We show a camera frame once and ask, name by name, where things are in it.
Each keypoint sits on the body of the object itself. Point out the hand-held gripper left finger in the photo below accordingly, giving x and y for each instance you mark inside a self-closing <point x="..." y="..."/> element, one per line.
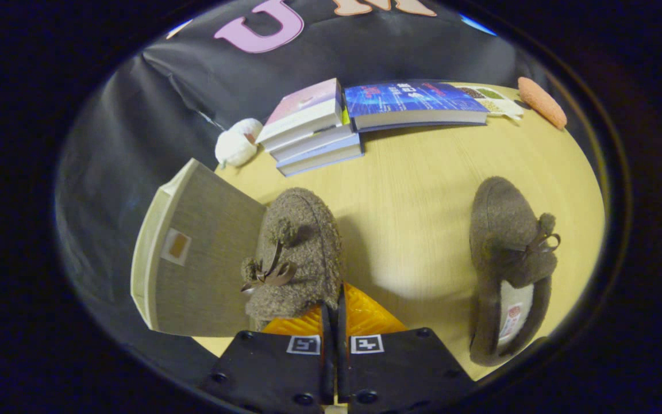
<point x="276" y="368"/>

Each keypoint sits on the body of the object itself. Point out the food picture card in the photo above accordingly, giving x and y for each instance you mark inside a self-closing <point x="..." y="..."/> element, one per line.
<point x="495" y="100"/>

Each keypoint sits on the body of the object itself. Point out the blue-edged stacked book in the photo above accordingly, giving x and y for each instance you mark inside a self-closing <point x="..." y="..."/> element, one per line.
<point x="322" y="156"/>

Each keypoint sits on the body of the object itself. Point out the grey fabric storage box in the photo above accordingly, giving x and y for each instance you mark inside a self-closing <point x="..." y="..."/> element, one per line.
<point x="207" y="259"/>

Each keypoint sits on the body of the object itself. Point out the white plush toy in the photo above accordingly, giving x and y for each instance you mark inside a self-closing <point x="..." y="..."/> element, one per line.
<point x="238" y="144"/>

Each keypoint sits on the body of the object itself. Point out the brown fuzzy shoe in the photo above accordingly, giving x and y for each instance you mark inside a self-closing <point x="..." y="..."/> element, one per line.
<point x="302" y="253"/>

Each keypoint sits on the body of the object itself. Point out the orange sponge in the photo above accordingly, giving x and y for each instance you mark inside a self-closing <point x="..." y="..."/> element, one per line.
<point x="542" y="102"/>

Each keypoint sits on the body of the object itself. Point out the pink cover book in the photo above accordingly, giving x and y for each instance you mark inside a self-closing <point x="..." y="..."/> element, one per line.
<point x="305" y="112"/>

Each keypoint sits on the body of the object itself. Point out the brown smooth felt shoe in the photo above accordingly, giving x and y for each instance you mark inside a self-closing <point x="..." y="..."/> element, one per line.
<point x="506" y="270"/>

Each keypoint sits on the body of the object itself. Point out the white middle stacked book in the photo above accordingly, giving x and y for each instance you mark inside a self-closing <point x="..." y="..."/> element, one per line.
<point x="314" y="144"/>

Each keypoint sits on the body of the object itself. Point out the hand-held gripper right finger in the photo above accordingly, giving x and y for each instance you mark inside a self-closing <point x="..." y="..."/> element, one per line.
<point x="400" y="371"/>

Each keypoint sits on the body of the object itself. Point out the large blue cover book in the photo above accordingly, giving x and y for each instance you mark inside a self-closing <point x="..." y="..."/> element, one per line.
<point x="414" y="103"/>

